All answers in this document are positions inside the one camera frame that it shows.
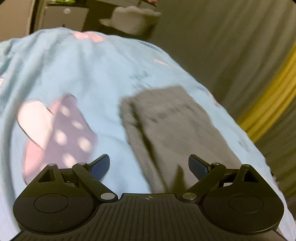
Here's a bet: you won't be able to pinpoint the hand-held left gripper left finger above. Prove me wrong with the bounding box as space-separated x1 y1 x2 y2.
27 154 119 202

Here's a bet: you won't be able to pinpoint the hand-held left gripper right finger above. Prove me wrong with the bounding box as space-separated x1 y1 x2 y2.
179 154 276 203

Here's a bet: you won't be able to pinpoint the grey pants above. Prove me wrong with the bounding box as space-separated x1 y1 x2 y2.
119 85 243 193

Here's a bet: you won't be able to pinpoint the grey curtain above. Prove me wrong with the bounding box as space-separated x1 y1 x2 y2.
254 109 296 200
148 0 296 112

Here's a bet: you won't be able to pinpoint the light blue printed bed sheet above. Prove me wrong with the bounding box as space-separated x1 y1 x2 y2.
0 27 296 241

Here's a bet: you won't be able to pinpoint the yellow curtain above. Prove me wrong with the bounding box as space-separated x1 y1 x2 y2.
237 47 296 142

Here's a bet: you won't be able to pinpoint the dark cabinet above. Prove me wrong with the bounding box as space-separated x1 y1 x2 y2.
35 0 116 33

